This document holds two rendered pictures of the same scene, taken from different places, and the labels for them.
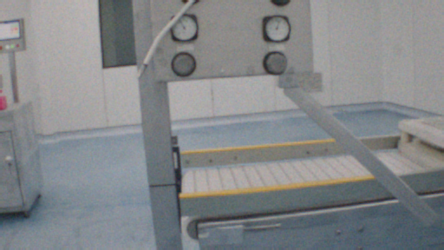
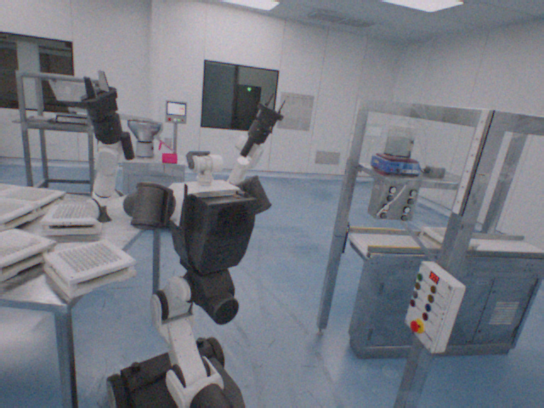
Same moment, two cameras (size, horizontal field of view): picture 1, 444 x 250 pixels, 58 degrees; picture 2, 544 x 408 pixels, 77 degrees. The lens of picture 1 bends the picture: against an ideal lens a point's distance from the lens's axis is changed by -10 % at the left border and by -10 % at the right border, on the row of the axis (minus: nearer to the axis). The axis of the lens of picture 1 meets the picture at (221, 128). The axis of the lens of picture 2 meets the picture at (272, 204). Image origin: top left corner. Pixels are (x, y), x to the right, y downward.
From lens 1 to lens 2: 147 cm
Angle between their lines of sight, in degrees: 10
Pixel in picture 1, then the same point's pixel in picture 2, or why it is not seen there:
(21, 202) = not seen: hidden behind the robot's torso
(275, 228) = (389, 257)
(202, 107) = (262, 163)
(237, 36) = (396, 210)
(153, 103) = (345, 210)
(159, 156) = (342, 227)
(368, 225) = (413, 260)
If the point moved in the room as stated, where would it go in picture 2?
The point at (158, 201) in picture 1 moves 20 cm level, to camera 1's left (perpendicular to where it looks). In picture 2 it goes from (337, 241) to (307, 240)
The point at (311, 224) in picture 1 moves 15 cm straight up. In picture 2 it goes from (399, 257) to (405, 234)
